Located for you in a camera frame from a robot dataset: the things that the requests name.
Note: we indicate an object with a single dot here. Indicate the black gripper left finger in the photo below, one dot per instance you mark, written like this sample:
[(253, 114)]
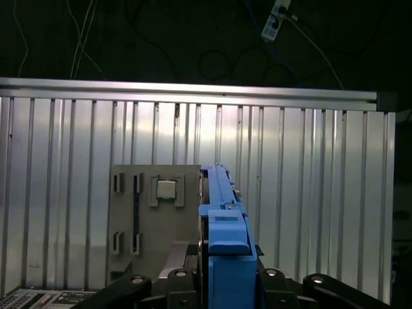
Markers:
[(180, 289)]

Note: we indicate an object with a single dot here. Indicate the hard disk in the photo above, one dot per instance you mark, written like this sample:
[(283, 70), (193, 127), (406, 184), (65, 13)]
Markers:
[(228, 231)]

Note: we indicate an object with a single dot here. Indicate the grey plastic parts rack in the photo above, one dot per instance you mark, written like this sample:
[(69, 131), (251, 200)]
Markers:
[(161, 225)]

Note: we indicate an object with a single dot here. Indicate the white power strip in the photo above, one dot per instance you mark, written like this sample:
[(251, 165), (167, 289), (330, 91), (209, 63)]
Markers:
[(272, 25)]

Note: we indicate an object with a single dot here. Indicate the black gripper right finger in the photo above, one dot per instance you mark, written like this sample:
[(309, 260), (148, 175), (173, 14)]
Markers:
[(273, 289)]

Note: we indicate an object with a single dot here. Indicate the dark RAM stick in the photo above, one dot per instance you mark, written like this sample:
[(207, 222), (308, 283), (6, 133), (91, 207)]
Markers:
[(137, 212)]

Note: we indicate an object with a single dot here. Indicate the silver CPU chip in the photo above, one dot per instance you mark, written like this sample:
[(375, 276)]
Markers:
[(166, 188)]

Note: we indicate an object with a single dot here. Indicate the black open PC case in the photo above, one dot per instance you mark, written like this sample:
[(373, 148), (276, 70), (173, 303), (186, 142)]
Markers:
[(32, 299)]

